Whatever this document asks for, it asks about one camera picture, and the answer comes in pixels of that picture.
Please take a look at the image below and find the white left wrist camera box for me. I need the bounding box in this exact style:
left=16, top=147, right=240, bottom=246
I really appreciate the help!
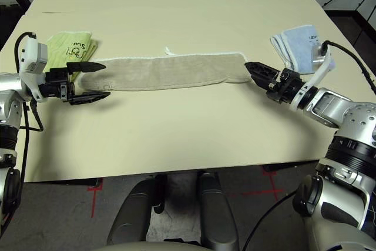
left=18, top=35, right=49, bottom=103

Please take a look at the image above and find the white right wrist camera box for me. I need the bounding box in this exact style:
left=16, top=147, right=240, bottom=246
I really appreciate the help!
left=305, top=42, right=334, bottom=89

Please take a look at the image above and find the beige towel white trim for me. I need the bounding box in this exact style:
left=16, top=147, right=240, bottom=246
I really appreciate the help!
left=78, top=46, right=250, bottom=92

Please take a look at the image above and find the black foam floor mat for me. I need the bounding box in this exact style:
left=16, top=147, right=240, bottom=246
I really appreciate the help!
left=0, top=4, right=27, bottom=49

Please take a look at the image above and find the black low platform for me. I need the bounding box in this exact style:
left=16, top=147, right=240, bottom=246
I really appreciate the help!
left=324, top=9, right=376, bottom=58

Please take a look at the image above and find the beige robot torso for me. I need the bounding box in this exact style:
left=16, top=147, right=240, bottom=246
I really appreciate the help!
left=96, top=240, right=206, bottom=251

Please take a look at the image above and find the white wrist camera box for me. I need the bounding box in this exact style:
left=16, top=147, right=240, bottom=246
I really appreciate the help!
left=305, top=42, right=334, bottom=89
left=18, top=35, right=49, bottom=103

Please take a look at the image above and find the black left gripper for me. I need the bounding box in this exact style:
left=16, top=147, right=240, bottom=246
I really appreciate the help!
left=39, top=61, right=111, bottom=106

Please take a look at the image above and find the folded blue towel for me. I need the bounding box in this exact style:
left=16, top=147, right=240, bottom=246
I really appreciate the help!
left=270, top=24, right=336, bottom=75

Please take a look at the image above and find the folded green towel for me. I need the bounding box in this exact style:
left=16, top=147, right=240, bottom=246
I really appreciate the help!
left=43, top=31, right=99, bottom=83

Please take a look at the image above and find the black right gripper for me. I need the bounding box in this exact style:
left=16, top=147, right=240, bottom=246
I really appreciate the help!
left=245, top=62, right=305, bottom=105

